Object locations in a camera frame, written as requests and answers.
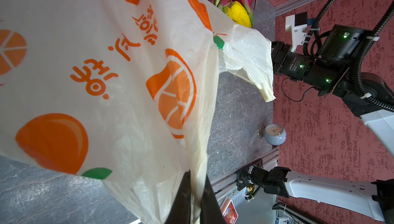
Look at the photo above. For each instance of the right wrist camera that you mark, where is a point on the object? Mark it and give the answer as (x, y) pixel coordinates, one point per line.
(297, 24)

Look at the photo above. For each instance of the fruit print plastic bag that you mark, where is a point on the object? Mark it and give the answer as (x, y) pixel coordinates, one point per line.
(117, 93)

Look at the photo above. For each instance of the red playing card pack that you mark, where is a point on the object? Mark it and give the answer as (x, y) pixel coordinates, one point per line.
(228, 211)

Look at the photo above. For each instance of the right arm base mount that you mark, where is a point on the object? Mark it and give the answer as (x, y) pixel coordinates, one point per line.
(243, 173)

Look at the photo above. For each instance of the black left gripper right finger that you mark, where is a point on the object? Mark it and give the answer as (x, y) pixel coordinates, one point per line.
(210, 210)

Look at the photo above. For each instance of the small grey desk clock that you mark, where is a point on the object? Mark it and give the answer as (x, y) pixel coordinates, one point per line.
(273, 134)

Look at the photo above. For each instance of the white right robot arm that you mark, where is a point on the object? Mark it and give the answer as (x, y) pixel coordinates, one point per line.
(325, 139)

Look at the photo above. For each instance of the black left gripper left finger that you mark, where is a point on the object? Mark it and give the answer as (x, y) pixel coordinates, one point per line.
(180, 212)

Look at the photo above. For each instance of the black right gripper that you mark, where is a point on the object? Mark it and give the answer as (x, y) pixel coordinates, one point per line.
(320, 74)

